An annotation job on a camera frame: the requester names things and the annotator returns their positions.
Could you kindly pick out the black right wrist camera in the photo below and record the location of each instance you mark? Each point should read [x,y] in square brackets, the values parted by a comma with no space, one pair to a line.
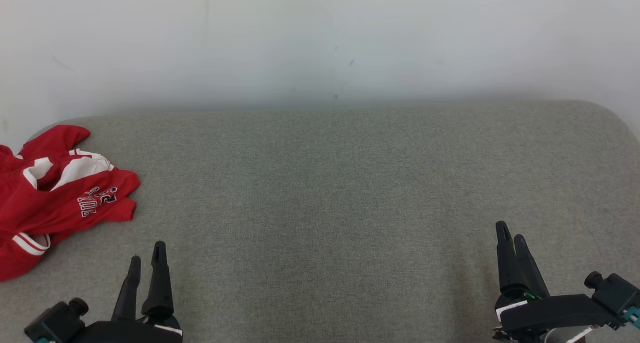
[615,293]

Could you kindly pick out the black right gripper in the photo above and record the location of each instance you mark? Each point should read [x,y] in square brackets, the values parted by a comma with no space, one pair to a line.
[550,313]

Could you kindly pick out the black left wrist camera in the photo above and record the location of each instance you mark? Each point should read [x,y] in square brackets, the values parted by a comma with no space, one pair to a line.
[55,323]

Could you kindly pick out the red basketball jersey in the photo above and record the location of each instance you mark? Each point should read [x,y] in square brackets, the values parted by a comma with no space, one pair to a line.
[65,203]

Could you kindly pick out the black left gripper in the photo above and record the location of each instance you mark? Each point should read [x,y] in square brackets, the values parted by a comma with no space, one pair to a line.
[125,334]

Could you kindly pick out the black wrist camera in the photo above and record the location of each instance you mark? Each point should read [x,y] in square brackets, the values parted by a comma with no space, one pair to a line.
[55,323]
[615,293]

